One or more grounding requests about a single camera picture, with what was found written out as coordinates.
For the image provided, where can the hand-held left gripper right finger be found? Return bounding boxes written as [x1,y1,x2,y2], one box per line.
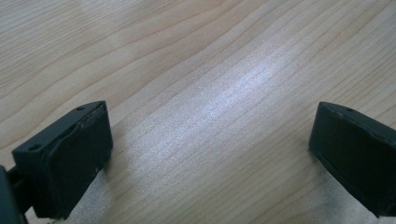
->
[307,101,396,218]

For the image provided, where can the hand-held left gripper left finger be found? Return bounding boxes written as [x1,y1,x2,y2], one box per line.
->
[11,100,114,220]

